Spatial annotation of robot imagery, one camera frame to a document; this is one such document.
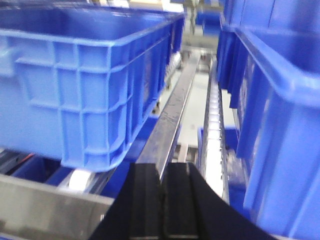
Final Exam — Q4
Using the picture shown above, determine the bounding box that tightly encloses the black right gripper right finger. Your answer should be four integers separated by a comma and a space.
163, 163, 274, 240

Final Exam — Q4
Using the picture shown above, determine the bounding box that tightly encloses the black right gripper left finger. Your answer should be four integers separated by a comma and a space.
90, 163, 164, 240

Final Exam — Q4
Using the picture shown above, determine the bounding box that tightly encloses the white roller track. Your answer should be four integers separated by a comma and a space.
199, 60, 230, 204

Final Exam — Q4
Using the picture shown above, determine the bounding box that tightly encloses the stainless steel shelf front rail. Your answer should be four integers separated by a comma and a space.
0, 175, 114, 240

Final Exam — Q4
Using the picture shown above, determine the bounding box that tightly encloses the steel divider rail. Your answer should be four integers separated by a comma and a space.
136, 53, 201, 180

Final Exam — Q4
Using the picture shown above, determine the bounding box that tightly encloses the blue bin at right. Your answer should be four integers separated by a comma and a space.
217, 0, 320, 240

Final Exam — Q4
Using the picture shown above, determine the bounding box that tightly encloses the large blue plastic bin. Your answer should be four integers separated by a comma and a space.
0, 4, 185, 172

